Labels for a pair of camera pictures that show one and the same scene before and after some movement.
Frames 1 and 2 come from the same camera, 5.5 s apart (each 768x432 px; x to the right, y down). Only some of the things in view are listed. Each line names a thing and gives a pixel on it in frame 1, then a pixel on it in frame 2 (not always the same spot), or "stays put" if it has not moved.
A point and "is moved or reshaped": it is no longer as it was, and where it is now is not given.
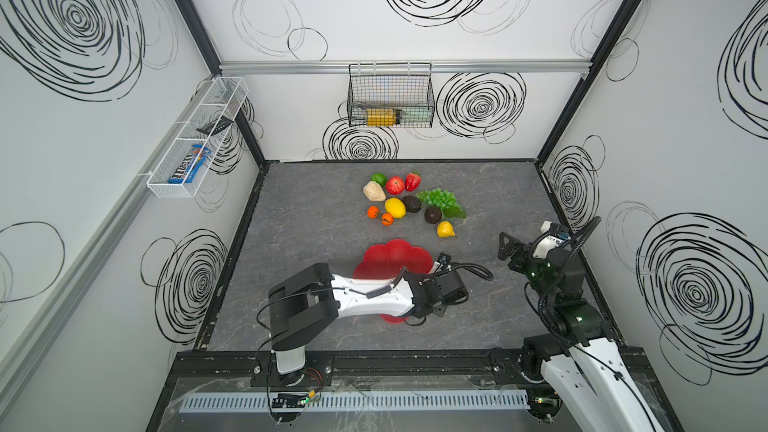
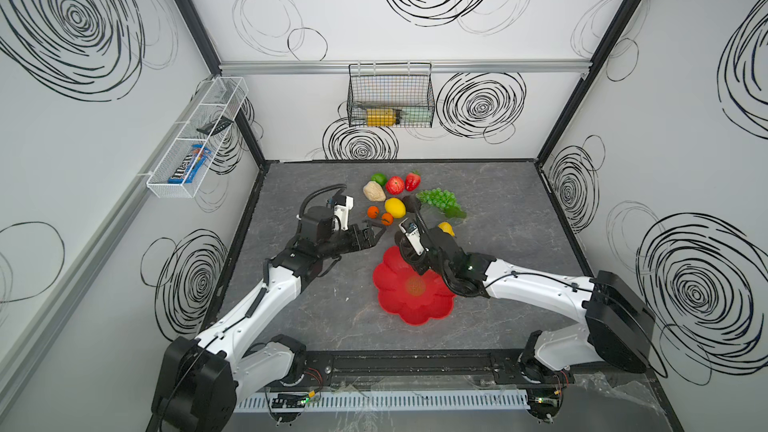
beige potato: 373,191 stays put
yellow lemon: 395,207 stays put
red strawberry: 412,181 stays put
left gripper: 447,288 to 362,237
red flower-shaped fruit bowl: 387,260 is moved or reshaped
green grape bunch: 444,199 stays put
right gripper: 519,248 to 417,219
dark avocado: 412,203 stays put
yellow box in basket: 380,117 stays put
